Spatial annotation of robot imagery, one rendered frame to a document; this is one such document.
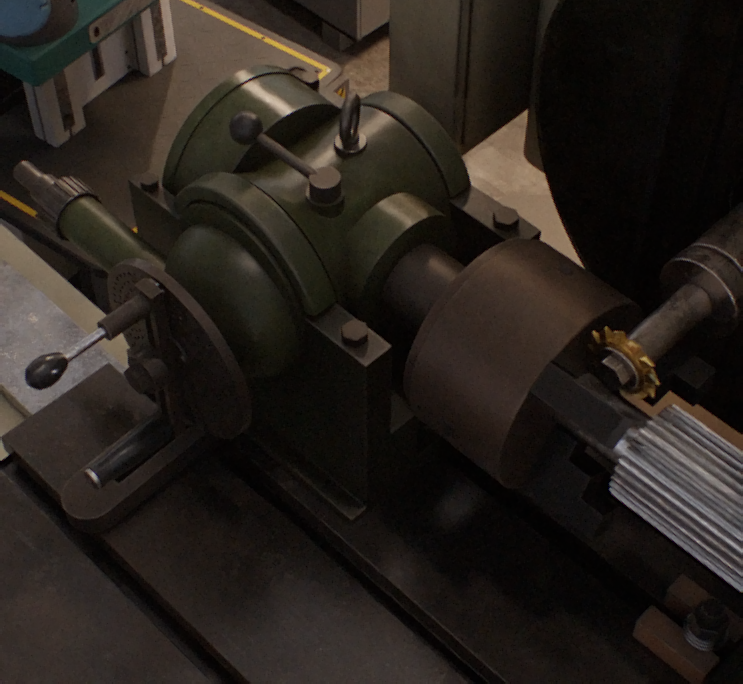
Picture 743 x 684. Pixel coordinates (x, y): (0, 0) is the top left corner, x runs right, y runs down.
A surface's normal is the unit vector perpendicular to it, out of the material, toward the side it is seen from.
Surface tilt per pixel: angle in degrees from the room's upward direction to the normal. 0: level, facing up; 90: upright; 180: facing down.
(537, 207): 0
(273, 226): 22
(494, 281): 9
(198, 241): 27
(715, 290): 90
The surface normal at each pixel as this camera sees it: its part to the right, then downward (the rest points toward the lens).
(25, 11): 0.05, 0.82
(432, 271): -0.14, -0.54
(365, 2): 0.70, 0.54
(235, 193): -0.07, -0.70
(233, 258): -0.12, -0.32
